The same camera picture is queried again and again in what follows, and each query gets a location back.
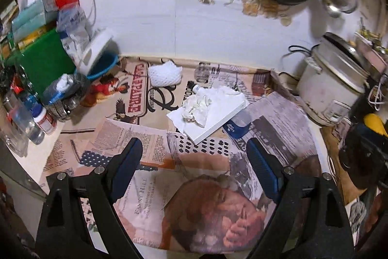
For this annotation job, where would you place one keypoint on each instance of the black mesh bin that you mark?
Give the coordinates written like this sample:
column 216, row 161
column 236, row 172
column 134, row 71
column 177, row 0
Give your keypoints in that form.
column 68, row 101

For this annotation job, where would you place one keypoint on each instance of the blue plastic bowl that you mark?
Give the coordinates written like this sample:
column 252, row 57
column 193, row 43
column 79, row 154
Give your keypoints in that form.
column 103, row 67

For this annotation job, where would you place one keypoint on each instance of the white plastic bag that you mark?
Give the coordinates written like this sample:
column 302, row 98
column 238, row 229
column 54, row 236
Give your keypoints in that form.
column 74, row 31

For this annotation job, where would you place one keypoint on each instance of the white pill bottle blue cap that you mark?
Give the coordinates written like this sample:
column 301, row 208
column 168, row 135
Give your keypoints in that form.
column 45, row 121

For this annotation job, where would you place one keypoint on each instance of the green box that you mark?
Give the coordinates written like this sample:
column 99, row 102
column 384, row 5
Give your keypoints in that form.
column 42, row 64

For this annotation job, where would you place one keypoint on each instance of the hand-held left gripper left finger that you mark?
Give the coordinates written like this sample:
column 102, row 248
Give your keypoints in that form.
column 131, row 155

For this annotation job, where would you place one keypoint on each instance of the flat white box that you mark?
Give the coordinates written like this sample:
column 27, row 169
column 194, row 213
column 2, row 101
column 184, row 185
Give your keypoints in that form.
column 222, row 111

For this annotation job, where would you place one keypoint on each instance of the newspaper print tablecloth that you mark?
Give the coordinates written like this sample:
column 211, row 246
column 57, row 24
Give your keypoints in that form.
column 145, row 131

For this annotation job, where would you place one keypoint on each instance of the brown wooden board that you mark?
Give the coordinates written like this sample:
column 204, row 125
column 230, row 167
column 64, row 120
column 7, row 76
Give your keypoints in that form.
column 336, row 162

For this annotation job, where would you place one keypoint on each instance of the white paper napkin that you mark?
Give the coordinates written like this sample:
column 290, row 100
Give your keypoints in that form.
column 177, row 121

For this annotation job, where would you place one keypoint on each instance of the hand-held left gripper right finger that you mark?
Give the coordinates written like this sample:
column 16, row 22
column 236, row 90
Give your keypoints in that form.
column 261, row 162

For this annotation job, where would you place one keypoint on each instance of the clear plastic bottle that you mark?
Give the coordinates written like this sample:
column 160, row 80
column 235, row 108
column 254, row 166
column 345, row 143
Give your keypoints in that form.
column 25, row 122

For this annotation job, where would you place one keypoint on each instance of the white foam fruit net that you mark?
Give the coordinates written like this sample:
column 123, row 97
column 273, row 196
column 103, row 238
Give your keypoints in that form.
column 163, row 74

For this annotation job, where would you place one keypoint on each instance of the crumpled white tissue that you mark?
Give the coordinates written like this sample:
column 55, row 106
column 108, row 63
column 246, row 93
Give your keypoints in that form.
column 198, row 105

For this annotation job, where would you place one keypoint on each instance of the small white bottle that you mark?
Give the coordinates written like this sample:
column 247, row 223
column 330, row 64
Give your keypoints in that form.
column 198, row 88

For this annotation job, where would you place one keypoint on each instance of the clear glass jar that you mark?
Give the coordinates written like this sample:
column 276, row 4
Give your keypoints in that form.
column 202, row 74

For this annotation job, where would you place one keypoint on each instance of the white rice cooker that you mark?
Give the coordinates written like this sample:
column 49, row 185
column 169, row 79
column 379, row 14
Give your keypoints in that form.
column 330, row 86

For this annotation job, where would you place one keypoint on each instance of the teal tissue box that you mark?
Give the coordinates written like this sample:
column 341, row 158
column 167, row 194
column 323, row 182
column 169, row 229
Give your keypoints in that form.
column 33, row 19

